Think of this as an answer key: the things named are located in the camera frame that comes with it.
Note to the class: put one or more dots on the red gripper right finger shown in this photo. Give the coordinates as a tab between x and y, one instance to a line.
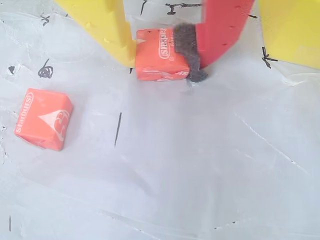
225	25

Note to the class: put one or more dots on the red-orange starburst candy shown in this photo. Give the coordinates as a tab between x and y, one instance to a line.
43	118
160	57

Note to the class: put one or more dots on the white plastic table cover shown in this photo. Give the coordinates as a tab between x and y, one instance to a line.
175	162

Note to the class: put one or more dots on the yellow three-compartment box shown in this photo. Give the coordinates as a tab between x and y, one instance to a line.
292	30

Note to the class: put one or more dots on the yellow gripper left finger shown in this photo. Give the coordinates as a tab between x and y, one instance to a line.
100	22

